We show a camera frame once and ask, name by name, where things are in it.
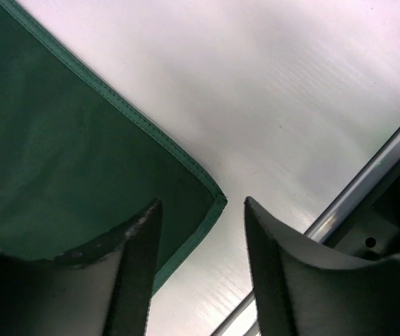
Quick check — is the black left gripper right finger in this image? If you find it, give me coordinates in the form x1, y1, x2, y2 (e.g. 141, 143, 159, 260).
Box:
244, 197, 400, 335

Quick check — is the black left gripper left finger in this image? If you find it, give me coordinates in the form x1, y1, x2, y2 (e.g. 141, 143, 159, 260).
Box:
0, 199, 163, 335

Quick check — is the dark green cloth napkin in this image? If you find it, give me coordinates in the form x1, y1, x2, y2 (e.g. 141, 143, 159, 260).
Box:
0, 1, 226, 289

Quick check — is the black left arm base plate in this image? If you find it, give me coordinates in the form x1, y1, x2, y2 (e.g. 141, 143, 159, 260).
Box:
325, 177, 400, 260

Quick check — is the aluminium front frame rail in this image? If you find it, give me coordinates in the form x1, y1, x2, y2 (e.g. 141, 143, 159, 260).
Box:
215, 128, 400, 335

